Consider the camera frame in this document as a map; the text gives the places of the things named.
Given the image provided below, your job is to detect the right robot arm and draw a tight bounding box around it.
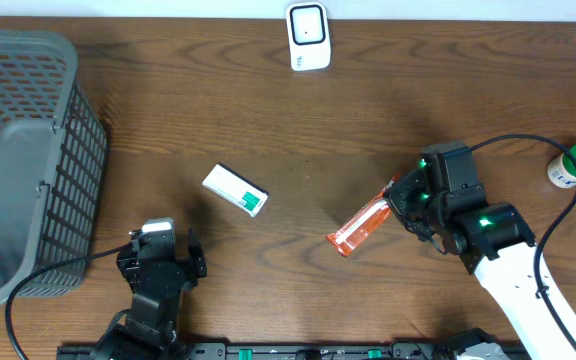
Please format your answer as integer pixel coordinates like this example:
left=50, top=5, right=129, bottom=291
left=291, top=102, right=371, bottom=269
left=384, top=142, right=576, bottom=359

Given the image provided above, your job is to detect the white barcode scanner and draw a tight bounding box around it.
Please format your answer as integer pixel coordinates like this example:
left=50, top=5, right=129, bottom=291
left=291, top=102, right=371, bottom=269
left=286, top=1, right=332, bottom=72

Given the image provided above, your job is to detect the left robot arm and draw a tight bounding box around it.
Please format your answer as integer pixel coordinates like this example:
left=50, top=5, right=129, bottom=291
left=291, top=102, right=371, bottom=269
left=90, top=230, right=207, bottom=359

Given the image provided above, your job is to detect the green lid jar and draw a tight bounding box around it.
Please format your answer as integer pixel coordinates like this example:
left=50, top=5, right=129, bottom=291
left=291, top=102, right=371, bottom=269
left=546, top=143, right=576, bottom=190

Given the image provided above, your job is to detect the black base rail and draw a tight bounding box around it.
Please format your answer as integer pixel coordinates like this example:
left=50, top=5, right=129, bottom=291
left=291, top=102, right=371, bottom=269
left=57, top=327, right=529, bottom=360

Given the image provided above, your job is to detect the grey plastic basket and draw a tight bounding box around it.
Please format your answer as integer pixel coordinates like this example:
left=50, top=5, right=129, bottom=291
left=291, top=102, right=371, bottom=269
left=0, top=30, right=108, bottom=305

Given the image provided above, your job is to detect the white green box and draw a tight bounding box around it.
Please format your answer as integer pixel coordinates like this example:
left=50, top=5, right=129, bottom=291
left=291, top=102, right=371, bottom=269
left=202, top=163, right=269, bottom=218

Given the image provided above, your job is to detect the orange chocolate bar wrapper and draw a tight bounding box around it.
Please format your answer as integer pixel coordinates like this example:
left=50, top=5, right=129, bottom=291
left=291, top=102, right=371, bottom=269
left=326, top=175, right=400, bottom=257

